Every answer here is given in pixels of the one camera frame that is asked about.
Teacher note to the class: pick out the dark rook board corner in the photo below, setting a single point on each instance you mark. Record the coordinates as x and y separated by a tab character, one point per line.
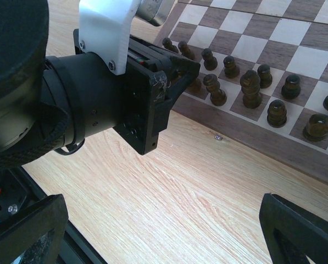
194	85

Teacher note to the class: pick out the dark knight chess piece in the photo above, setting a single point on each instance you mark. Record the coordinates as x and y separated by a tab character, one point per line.
316	127

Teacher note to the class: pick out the wooden chess board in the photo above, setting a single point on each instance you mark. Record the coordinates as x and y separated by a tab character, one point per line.
230	37

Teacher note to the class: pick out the dark chess piece right side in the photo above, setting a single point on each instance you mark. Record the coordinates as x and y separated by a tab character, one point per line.
292	87

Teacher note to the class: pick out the dark king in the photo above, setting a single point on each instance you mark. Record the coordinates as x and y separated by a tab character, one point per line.
250	87

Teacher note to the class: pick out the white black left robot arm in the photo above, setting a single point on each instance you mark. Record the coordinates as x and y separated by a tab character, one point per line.
30	127

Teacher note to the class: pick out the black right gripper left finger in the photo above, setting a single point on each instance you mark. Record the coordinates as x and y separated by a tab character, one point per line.
35	233

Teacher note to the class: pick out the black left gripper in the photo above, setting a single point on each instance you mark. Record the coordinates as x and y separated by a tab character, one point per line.
136	104

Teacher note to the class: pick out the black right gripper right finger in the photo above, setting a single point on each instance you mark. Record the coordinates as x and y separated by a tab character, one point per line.
292	234

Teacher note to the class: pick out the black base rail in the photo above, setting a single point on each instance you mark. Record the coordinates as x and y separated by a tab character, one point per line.
19	191

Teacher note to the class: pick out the dark pawn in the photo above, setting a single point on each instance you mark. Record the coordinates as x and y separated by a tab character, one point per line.
264	73
186	50
167	44

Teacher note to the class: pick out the dark chess piece table far left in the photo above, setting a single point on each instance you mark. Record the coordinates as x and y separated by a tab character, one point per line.
277	114

